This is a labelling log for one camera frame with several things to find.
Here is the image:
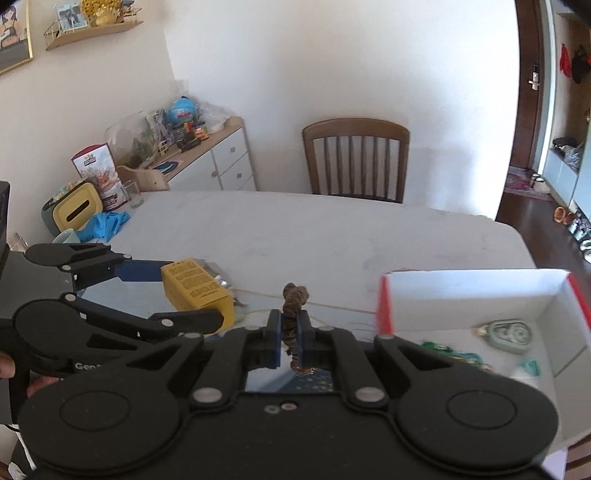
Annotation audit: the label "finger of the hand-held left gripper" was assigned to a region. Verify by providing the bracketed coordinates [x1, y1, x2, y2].
[60, 294, 225, 357]
[25, 242, 174, 296]

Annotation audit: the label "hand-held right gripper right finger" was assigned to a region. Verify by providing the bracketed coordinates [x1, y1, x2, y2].
[297, 309, 467, 411]

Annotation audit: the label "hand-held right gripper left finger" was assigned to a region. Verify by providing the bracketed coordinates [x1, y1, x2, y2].
[106, 308, 283, 409]

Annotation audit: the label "brown hair scrunchie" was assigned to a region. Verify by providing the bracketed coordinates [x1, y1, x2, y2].
[280, 282, 315, 376]

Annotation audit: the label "green white printed cloth pouch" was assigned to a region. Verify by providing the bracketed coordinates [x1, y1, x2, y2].
[420, 340, 493, 373]

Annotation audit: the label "white cardboard box red rim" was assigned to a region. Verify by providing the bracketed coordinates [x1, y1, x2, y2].
[377, 268, 591, 456]

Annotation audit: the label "small teal packet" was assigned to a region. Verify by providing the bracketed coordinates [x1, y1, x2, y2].
[510, 359, 542, 389]

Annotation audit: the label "person's left hand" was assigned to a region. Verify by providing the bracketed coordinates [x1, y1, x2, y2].
[0, 353, 62, 399]

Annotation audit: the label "blue rubber gloves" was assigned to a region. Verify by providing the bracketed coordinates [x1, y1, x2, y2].
[76, 209, 133, 243]

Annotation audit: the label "clear drinking glass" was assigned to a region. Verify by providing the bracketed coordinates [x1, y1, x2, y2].
[120, 179, 145, 210]

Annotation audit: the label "yellow tissue box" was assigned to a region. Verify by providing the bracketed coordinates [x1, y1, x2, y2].
[52, 183, 103, 231]

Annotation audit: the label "light wooden box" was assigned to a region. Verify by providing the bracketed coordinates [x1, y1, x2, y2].
[116, 165, 171, 193]

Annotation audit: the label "red white carton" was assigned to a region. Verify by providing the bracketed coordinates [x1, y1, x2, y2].
[71, 143, 130, 211]

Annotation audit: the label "clear glass dome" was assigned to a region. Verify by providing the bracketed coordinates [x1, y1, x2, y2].
[105, 113, 160, 169]

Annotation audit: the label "white drawer sideboard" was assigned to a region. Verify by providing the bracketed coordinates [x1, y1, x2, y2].
[159, 116, 258, 193]

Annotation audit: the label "blue globe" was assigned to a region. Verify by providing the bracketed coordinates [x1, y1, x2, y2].
[168, 95, 201, 126]

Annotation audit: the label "clear plastic bag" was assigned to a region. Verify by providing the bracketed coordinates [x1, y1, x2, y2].
[198, 102, 232, 133]

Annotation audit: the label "grey green oval tin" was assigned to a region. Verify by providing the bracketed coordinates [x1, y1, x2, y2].
[477, 318, 535, 356]

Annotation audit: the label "yellow flowers in vase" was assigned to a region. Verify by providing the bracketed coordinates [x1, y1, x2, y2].
[80, 0, 123, 27]

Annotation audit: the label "small standing photo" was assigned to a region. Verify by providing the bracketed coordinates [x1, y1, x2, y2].
[54, 2, 89, 33]

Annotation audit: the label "patterned pink rug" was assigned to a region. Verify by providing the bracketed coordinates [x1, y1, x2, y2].
[503, 167, 555, 202]

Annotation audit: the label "row of shoes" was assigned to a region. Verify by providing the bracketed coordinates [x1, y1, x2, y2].
[570, 214, 591, 265]

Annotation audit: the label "grey blue tall cabinet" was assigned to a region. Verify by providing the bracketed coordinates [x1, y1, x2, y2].
[539, 0, 591, 214]

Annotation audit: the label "dark brown door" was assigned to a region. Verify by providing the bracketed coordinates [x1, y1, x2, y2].
[510, 0, 548, 174]

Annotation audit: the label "grey plastic bag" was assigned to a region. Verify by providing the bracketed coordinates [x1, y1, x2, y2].
[564, 143, 587, 169]

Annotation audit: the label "black hanging hat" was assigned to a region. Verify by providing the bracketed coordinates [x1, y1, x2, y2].
[570, 43, 591, 84]

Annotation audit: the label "thin beige string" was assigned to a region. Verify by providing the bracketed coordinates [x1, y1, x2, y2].
[233, 288, 379, 334]

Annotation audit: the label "wooden wall shelf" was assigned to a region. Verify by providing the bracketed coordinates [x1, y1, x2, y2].
[43, 20, 145, 52]

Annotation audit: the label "gold framed wall poster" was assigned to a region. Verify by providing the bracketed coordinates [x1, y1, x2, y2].
[0, 0, 34, 77]

